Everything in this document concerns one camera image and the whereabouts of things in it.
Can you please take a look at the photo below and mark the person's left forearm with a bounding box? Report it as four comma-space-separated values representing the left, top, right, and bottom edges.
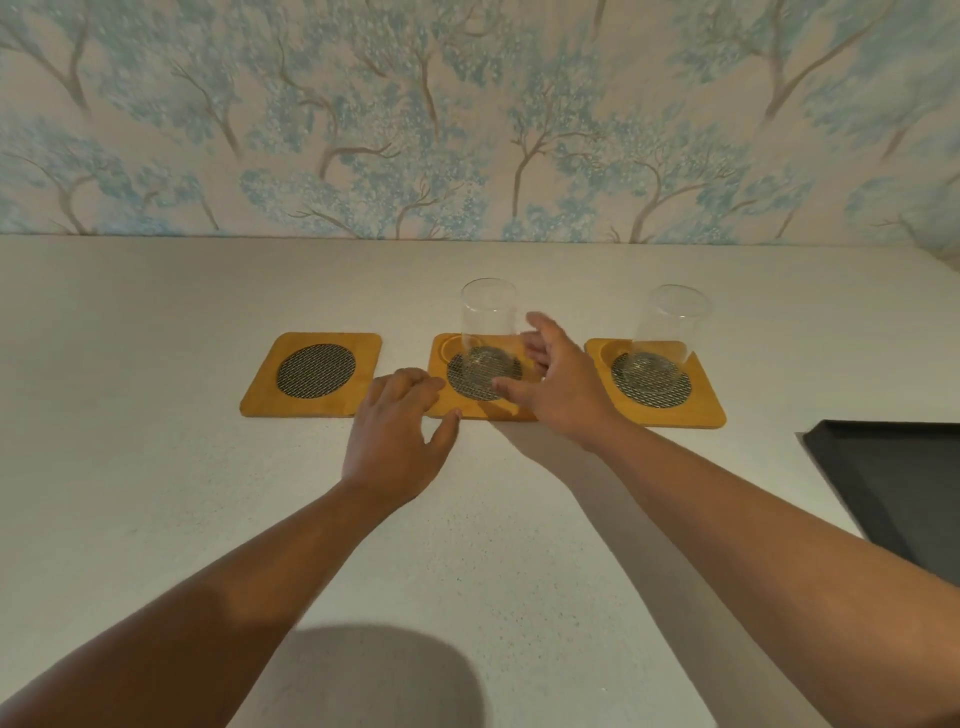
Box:
0, 480, 411, 728

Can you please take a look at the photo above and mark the person's right hand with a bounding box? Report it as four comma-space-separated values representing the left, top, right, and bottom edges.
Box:
491, 311, 624, 455

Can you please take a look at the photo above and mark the person's left hand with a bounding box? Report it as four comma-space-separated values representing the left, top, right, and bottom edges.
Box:
341, 367, 463, 511

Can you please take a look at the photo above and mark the person's right forearm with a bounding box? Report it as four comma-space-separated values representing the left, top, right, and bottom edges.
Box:
585, 418, 960, 728

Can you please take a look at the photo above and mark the wooden coaster with mesh disc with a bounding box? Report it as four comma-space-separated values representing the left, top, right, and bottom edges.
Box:
584, 337, 728, 431
239, 331, 384, 420
424, 333, 554, 423

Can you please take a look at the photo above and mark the clear drinking glass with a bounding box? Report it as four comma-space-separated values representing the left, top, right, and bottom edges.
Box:
628, 283, 712, 391
459, 276, 525, 401

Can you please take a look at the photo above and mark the black tray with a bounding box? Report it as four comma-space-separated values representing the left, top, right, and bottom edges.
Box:
801, 419, 960, 588

